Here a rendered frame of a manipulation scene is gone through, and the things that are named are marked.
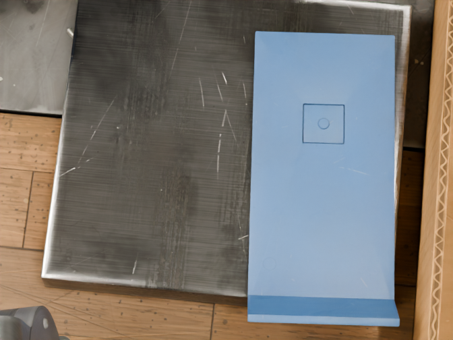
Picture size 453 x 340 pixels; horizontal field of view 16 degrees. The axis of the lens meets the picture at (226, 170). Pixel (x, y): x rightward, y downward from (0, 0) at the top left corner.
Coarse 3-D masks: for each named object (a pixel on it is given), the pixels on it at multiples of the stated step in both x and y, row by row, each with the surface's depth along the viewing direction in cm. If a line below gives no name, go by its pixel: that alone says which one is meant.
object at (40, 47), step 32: (0, 0) 84; (32, 0) 84; (64, 0) 84; (384, 0) 84; (416, 0) 84; (0, 32) 84; (32, 32) 84; (64, 32) 84; (416, 32) 84; (0, 64) 83; (32, 64) 83; (64, 64) 83; (416, 64) 83; (0, 96) 82; (32, 96) 82; (64, 96) 82; (416, 96) 82; (416, 128) 82
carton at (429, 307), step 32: (448, 0) 77; (448, 32) 76; (448, 64) 76; (448, 96) 75; (448, 128) 75; (448, 160) 74; (448, 192) 80; (448, 224) 80; (448, 256) 80; (416, 288) 79; (448, 288) 79; (416, 320) 78; (448, 320) 79
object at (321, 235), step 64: (256, 64) 80; (320, 64) 80; (384, 64) 80; (256, 128) 79; (384, 128) 79; (256, 192) 78; (320, 192) 78; (384, 192) 78; (256, 256) 78; (320, 256) 78; (384, 256) 78; (256, 320) 74; (320, 320) 74; (384, 320) 74
